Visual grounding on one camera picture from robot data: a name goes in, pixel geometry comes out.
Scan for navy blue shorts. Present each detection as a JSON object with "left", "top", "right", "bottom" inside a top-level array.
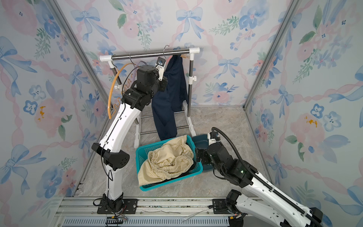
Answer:
[{"left": 152, "top": 55, "right": 188, "bottom": 141}]

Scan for beige shorts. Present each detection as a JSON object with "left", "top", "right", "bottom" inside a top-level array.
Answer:
[{"left": 138, "top": 135, "right": 194, "bottom": 186}]

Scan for lilac clothes hanger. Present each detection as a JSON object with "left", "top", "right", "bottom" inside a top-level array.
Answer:
[{"left": 129, "top": 53, "right": 147, "bottom": 67}]

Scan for orange clothes hanger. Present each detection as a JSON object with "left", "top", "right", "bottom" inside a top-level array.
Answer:
[{"left": 107, "top": 62, "right": 137, "bottom": 120}]

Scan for black shorts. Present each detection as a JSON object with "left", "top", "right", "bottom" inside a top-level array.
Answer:
[{"left": 161, "top": 163, "right": 197, "bottom": 183}]

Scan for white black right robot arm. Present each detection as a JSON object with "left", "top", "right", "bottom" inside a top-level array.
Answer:
[{"left": 196, "top": 142, "right": 323, "bottom": 227}]

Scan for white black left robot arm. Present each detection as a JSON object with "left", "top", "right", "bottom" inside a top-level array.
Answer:
[{"left": 92, "top": 65, "right": 167, "bottom": 214}]

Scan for dark teal plastic bin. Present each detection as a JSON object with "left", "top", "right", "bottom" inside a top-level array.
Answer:
[{"left": 192, "top": 134, "right": 213, "bottom": 172}]

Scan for white metal clothes rack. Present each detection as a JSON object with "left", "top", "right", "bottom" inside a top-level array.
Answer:
[{"left": 99, "top": 47, "right": 200, "bottom": 136}]

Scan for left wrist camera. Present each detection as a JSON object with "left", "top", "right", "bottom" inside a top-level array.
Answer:
[{"left": 155, "top": 57, "right": 166, "bottom": 81}]

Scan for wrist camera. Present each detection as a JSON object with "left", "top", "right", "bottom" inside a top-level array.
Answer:
[
  {"left": 207, "top": 131, "right": 221, "bottom": 145},
  {"left": 155, "top": 57, "right": 166, "bottom": 81}
]

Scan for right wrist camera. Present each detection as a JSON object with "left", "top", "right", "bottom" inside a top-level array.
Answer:
[{"left": 207, "top": 131, "right": 221, "bottom": 145}]

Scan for black corrugated cable conduit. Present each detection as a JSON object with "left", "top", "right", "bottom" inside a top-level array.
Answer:
[{"left": 211, "top": 127, "right": 322, "bottom": 227}]

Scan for silver aluminium corner post left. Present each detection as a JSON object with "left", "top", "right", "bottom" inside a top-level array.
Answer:
[{"left": 45, "top": 0, "right": 108, "bottom": 104}]

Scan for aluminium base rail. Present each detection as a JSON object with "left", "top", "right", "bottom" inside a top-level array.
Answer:
[{"left": 53, "top": 195, "right": 293, "bottom": 227}]

